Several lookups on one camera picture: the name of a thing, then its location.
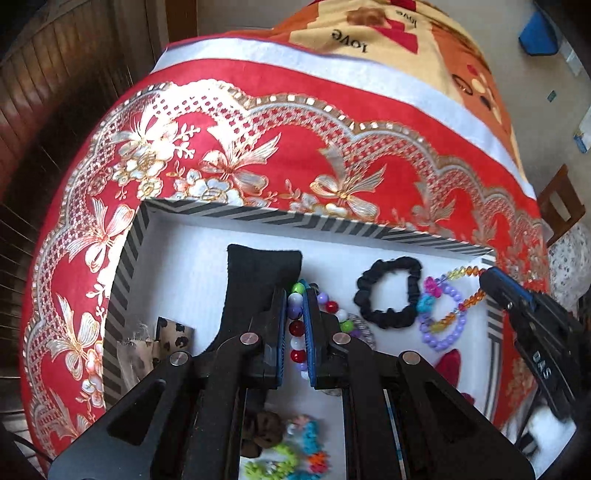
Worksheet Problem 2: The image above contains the rainbow crystal bead bracelet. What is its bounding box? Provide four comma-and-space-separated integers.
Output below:
416, 264, 488, 336

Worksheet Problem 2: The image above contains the multicoloured round bead bracelet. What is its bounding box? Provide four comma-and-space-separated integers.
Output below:
287, 282, 359, 380

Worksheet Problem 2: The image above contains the wooden chair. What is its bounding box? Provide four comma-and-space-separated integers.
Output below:
537, 164, 587, 246

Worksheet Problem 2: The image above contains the red satin hair bow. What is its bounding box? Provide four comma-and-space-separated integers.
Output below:
434, 348, 476, 408

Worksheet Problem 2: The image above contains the brown scrunchie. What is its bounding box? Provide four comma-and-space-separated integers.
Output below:
240, 408, 285, 460

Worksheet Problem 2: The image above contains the orange printed blanket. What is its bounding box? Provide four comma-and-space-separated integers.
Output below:
272, 0, 523, 172

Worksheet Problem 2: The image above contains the silver rhinestone bracelet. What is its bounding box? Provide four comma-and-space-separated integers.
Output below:
344, 313, 378, 352

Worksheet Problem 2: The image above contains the white wall socket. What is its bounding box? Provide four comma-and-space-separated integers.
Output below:
560, 39, 585, 77

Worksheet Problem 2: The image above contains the red floral tablecloth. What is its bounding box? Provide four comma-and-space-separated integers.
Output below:
23, 58, 551, 459

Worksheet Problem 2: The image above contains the purple bead bracelet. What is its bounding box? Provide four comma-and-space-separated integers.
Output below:
418, 281, 468, 354

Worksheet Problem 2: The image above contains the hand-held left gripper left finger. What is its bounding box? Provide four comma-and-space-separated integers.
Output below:
48, 286, 288, 480

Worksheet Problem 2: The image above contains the blue wall holder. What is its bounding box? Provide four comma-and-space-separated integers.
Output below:
518, 10, 562, 57

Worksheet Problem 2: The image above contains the black cloth bow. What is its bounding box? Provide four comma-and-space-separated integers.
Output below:
203, 244, 304, 357

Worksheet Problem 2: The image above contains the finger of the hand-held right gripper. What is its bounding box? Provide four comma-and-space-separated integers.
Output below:
479, 266, 587, 421

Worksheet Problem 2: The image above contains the black scrunchie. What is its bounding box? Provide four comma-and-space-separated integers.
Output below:
355, 256, 424, 330

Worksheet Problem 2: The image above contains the floral patterned cushion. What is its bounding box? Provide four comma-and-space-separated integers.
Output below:
547, 224, 591, 315

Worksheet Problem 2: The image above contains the striped black and white box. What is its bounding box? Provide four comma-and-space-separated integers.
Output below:
102, 198, 507, 480

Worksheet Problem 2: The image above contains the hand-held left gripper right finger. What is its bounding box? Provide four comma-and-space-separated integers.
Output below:
300, 279, 536, 480

